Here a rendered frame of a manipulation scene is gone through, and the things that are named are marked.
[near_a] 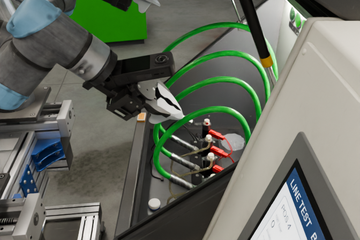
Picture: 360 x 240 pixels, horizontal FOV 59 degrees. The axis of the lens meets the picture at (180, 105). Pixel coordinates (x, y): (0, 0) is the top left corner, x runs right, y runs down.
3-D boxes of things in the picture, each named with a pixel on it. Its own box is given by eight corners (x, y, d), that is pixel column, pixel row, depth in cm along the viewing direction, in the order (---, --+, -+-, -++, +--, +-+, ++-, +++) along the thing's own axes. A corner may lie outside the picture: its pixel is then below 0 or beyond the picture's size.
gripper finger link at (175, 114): (166, 126, 71) (135, 105, 66) (186, 114, 68) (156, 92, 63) (166, 137, 69) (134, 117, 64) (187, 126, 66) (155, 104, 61)
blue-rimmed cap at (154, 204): (149, 200, 108) (148, 197, 107) (160, 200, 108) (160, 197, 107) (148, 210, 105) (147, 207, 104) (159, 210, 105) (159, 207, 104)
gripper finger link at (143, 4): (155, 19, 107) (130, 7, 108) (162, 2, 105) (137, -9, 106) (152, 18, 104) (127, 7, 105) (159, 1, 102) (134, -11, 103)
